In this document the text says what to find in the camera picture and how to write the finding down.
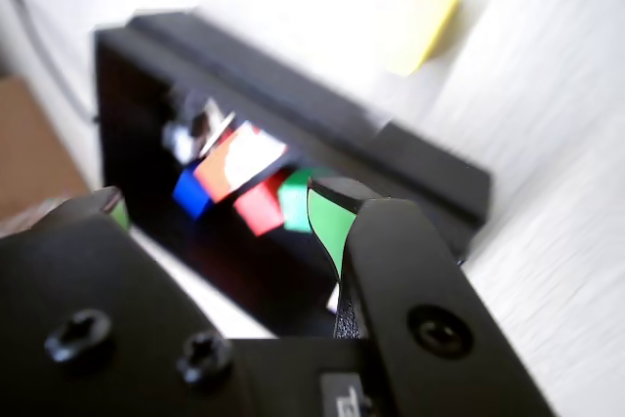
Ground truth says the thick black table cable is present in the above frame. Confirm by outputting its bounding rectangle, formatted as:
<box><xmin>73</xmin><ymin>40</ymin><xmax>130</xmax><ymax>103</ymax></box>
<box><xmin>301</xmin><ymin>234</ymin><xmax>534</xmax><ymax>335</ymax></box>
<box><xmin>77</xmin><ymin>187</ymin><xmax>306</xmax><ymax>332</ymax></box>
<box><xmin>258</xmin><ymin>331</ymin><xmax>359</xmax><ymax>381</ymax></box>
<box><xmin>0</xmin><ymin>0</ymin><xmax>97</xmax><ymax>123</ymax></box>

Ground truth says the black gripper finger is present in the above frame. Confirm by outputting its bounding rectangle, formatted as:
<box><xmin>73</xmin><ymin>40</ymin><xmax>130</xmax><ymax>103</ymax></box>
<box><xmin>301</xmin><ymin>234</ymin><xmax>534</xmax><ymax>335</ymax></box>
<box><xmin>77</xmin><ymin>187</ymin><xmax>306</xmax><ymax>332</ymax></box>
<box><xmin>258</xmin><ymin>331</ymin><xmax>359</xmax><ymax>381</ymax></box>
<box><xmin>307</xmin><ymin>176</ymin><xmax>558</xmax><ymax>417</ymax></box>
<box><xmin>0</xmin><ymin>187</ymin><xmax>245</xmax><ymax>417</ymax></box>

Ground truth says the red wooden cube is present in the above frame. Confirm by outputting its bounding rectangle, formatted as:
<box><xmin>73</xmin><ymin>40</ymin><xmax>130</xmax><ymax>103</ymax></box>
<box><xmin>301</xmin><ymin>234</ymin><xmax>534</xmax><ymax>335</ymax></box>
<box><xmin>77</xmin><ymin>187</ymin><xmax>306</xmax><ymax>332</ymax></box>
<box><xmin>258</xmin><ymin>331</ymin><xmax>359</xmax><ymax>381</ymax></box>
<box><xmin>232</xmin><ymin>180</ymin><xmax>287</xmax><ymax>237</ymax></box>

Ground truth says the green wooden cube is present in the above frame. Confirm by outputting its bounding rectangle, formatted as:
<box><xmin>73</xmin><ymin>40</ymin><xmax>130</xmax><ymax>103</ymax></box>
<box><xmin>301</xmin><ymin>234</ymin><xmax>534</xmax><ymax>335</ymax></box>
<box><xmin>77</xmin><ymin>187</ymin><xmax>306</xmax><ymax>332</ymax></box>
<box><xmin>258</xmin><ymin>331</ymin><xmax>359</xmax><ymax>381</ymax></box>
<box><xmin>276</xmin><ymin>167</ymin><xmax>318</xmax><ymax>233</ymax></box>

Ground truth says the blue wooden cube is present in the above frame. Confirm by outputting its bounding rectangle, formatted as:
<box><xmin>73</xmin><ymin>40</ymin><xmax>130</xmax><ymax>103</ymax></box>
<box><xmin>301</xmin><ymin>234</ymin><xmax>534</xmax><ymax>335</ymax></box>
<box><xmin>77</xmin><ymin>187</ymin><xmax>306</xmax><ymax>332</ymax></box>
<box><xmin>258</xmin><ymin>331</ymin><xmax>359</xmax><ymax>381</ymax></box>
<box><xmin>171</xmin><ymin>167</ymin><xmax>214</xmax><ymax>221</ymax></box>

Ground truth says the orange box with white print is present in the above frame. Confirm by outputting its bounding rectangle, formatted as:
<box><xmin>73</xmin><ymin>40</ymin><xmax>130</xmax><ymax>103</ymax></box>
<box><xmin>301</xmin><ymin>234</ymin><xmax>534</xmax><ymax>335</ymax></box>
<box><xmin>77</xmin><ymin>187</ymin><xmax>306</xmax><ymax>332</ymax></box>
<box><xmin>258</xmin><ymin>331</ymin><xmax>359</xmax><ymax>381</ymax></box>
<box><xmin>192</xmin><ymin>121</ymin><xmax>289</xmax><ymax>203</ymax></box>

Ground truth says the yellow wooden cube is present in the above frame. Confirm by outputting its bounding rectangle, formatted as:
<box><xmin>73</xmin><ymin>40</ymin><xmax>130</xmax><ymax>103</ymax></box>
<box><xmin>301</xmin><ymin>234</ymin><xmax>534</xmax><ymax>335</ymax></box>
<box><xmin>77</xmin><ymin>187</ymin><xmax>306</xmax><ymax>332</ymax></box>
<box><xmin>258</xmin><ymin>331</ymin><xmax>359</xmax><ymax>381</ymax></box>
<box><xmin>384</xmin><ymin>0</ymin><xmax>463</xmax><ymax>77</ymax></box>

